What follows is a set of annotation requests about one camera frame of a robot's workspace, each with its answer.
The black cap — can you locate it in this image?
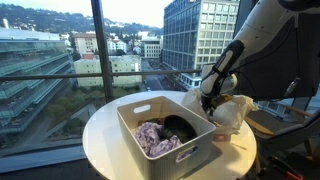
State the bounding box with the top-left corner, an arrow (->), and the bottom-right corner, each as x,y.
160,115 -> 197,143

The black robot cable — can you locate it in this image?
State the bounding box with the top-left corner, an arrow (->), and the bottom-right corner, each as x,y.
229,16 -> 301,98

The white plastic basket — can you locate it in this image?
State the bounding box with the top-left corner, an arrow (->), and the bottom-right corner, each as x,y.
117,96 -> 215,180

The round white table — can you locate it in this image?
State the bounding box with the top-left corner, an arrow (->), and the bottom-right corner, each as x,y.
82,91 -> 257,180

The wooden chair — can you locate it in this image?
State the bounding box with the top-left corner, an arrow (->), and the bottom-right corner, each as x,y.
244,106 -> 320,180

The metal window railing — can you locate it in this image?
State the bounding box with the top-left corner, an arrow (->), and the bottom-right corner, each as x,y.
0,69 -> 202,81

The purple white knitted cloth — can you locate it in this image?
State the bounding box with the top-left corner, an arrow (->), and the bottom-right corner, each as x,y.
134,122 -> 182,158

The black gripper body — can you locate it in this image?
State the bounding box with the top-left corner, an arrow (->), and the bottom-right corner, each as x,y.
201,96 -> 218,115

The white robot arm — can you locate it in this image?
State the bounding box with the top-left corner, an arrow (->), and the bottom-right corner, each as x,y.
200,0 -> 320,113

